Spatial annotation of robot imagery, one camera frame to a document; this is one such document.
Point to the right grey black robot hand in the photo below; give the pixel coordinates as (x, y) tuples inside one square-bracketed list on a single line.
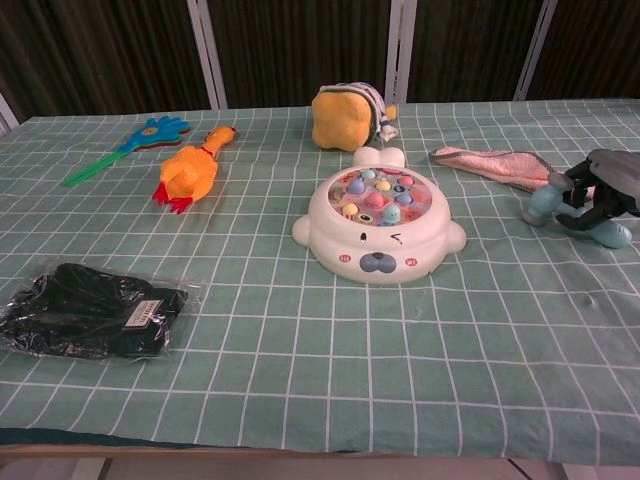
[(617, 175)]

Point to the light blue toy hammer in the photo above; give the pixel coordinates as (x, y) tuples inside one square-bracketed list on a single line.
[(542, 202)]

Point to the white seal fishing game toy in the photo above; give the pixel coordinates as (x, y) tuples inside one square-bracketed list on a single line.
[(380, 240)]

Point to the blue hand clapper toy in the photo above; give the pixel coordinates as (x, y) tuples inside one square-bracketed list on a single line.
[(155, 131)]

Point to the pink towel with dark trim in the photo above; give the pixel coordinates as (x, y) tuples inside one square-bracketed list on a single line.
[(500, 162)]

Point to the yellow plush toy striped shirt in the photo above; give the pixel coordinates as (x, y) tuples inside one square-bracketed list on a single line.
[(340, 120)]

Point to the green checked tablecloth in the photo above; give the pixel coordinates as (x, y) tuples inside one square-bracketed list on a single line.
[(300, 350)]

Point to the yellow rubber chicken toy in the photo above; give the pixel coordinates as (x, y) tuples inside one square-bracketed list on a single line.
[(190, 172)]

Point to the black gloves in plastic bag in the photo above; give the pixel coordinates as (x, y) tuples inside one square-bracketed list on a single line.
[(85, 310)]

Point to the white metal frame post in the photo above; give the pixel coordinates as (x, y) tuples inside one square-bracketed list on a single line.
[(401, 50), (536, 50), (207, 50), (6, 112)]

